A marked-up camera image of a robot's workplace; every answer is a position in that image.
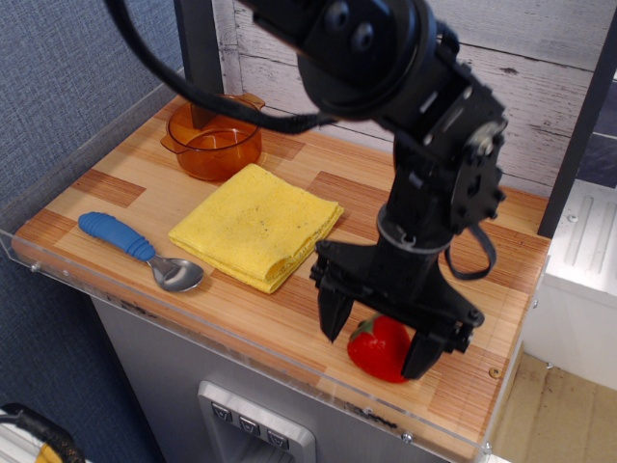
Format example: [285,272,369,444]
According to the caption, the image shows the dark grey right post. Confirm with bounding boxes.
[536,0,617,238]

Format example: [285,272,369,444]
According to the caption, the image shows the dark grey left post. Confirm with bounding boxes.
[173,0,228,132]

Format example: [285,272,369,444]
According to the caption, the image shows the folded yellow cloth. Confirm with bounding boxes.
[168,164,343,294]

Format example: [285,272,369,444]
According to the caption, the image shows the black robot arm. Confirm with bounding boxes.
[250,1,507,379]

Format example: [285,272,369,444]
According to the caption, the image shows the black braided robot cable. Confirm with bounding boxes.
[103,0,498,282]

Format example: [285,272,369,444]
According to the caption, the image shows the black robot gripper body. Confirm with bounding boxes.
[310,232,484,353]

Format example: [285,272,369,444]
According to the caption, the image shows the white grooved side unit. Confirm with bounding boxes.
[522,180,616,389]

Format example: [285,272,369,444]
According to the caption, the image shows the dark grey post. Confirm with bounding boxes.
[536,0,617,238]
[173,0,228,132]

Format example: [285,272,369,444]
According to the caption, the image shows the blue handled metal spoon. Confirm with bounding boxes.
[78,211,204,292]

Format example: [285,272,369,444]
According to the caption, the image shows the silver cabinet with buttons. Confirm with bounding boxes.
[94,299,440,462]

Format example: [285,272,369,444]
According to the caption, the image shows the yellow object bottom left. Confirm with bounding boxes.
[35,443,63,463]

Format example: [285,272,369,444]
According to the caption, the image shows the red plastic strawberry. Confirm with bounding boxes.
[347,314,411,384]

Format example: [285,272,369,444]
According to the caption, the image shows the amber transparent plastic pot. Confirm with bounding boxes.
[161,102,262,181]

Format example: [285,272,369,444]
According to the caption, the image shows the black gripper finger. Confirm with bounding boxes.
[317,284,354,342]
[401,331,444,380]

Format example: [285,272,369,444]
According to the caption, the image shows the clear acrylic table guard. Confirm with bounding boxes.
[0,67,551,463]

